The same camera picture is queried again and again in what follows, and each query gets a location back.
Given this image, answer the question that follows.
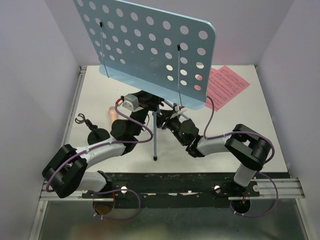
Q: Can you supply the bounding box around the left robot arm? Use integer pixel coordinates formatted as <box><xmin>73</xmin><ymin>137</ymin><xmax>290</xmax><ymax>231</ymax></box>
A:
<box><xmin>42</xmin><ymin>90</ymin><xmax>165</xmax><ymax>199</ymax></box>

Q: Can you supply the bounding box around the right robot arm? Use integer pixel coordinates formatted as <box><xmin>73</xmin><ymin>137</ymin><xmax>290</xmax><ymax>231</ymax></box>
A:
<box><xmin>156</xmin><ymin>109</ymin><xmax>275</xmax><ymax>196</ymax></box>

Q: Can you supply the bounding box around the pink sheet music page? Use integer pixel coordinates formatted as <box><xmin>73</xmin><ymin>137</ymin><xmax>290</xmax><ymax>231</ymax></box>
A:
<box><xmin>206</xmin><ymin>65</ymin><xmax>250</xmax><ymax>112</ymax></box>

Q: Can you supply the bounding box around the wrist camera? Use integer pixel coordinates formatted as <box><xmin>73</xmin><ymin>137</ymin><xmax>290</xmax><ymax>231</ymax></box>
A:
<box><xmin>122</xmin><ymin>94</ymin><xmax>140</xmax><ymax>112</ymax></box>
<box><xmin>170</xmin><ymin>104</ymin><xmax>187</xmax><ymax>119</ymax></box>

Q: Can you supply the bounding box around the black microphone stand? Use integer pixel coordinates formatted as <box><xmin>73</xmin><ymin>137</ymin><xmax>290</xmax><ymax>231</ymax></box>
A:
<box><xmin>74</xmin><ymin>113</ymin><xmax>110</xmax><ymax>145</ymax></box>

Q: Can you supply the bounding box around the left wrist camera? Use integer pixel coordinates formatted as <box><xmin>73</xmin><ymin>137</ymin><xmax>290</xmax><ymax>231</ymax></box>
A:
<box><xmin>122</xmin><ymin>94</ymin><xmax>140</xmax><ymax>112</ymax></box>

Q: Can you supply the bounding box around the metal front plate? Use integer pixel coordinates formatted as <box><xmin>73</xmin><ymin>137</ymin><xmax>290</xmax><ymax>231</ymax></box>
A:
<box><xmin>29</xmin><ymin>199</ymin><xmax>320</xmax><ymax>240</ymax></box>

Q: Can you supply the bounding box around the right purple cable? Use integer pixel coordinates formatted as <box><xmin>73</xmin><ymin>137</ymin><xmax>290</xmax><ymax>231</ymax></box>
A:
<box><xmin>174</xmin><ymin>96</ymin><xmax>280</xmax><ymax>218</ymax></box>

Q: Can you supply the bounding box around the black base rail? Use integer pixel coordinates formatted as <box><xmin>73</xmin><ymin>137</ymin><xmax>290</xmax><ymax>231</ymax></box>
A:
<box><xmin>82</xmin><ymin>172</ymin><xmax>260</xmax><ymax>209</ymax></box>

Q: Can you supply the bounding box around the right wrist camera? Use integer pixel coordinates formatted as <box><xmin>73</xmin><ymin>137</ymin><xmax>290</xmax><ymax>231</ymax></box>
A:
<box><xmin>170</xmin><ymin>104</ymin><xmax>187</xmax><ymax>119</ymax></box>

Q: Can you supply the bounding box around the blue music stand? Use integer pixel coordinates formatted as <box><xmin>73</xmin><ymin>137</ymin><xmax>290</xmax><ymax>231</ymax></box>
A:
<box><xmin>72</xmin><ymin>0</ymin><xmax>217</xmax><ymax>161</ymax></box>

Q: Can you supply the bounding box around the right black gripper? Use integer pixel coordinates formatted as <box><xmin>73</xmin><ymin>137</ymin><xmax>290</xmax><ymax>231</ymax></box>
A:
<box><xmin>152</xmin><ymin>109</ymin><xmax>186</xmax><ymax>145</ymax></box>

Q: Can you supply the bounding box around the left aluminium edge rail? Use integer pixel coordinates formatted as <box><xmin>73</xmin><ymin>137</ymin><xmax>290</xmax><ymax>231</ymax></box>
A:
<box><xmin>59</xmin><ymin>66</ymin><xmax>88</xmax><ymax>149</ymax></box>

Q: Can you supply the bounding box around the pink microphone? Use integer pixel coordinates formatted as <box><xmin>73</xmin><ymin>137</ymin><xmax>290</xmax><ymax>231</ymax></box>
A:
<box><xmin>108</xmin><ymin>106</ymin><xmax>118</xmax><ymax>125</ymax></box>

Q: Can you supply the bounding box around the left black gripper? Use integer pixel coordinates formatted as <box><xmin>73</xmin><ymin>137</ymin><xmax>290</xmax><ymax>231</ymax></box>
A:
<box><xmin>131</xmin><ymin>85</ymin><xmax>163</xmax><ymax>138</ymax></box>

